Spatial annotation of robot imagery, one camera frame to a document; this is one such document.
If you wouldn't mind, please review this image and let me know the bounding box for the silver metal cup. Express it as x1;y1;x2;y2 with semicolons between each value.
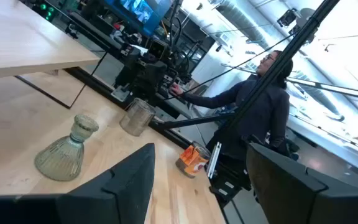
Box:
175;141;212;179

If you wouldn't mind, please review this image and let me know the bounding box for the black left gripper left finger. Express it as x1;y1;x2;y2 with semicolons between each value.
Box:
0;142;156;224

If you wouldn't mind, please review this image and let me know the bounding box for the silver-lidded glass candle jar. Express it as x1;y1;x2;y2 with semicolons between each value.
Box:
119;97;157;137

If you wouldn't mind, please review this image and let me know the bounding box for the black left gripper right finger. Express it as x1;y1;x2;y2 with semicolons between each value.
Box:
246;142;358;224

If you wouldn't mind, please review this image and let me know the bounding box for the clear ribbed glass vase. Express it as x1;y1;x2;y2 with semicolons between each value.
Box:
34;114;99;182

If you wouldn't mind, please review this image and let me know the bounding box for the computer monitor with blue screen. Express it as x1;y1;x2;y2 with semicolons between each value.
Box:
104;0;173;37

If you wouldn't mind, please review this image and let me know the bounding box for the person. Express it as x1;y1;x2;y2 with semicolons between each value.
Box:
169;49;294;162

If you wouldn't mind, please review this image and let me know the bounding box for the wooden shelf with black legs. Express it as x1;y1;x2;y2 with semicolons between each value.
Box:
0;0;108;110

